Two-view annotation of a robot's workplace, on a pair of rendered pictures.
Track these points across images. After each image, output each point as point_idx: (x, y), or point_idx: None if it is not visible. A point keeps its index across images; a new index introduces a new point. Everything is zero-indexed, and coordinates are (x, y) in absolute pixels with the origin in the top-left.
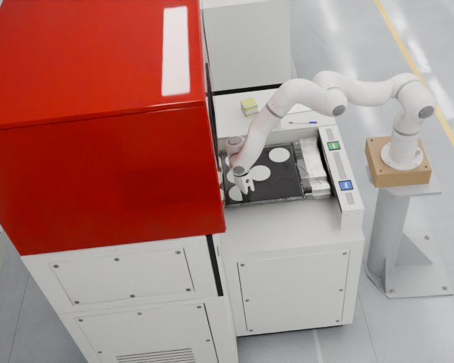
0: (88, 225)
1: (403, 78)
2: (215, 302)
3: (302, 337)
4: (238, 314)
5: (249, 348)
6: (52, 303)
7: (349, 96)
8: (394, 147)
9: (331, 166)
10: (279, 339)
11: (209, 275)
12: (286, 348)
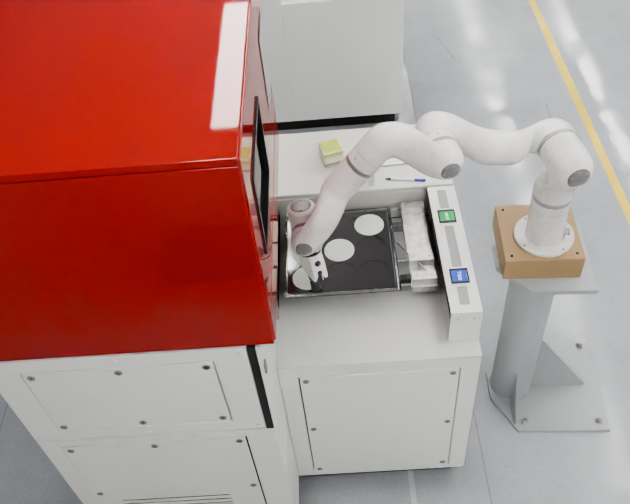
0: (74, 326)
1: (550, 127)
2: (263, 436)
3: (392, 481)
4: (301, 446)
5: (317, 492)
6: (28, 427)
7: (468, 150)
8: (533, 223)
9: (440, 246)
10: (359, 482)
11: (252, 400)
12: (368, 496)
